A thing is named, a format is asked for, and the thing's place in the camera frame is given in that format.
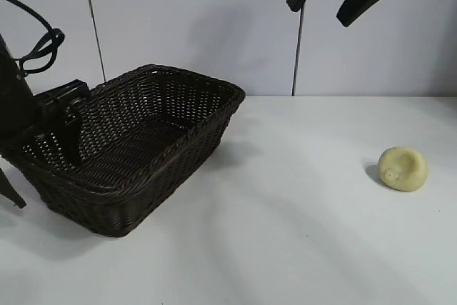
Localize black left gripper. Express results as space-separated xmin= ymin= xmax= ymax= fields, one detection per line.
xmin=0 ymin=35 xmax=89 ymax=209

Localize pale yellow egg yolk pastry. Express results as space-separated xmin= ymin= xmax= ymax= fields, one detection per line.
xmin=377 ymin=146 xmax=428 ymax=193

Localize dark brown woven basket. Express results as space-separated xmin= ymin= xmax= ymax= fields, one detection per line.
xmin=6 ymin=64 xmax=247 ymax=238

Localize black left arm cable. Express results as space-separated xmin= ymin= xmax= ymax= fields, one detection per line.
xmin=0 ymin=0 xmax=66 ymax=74

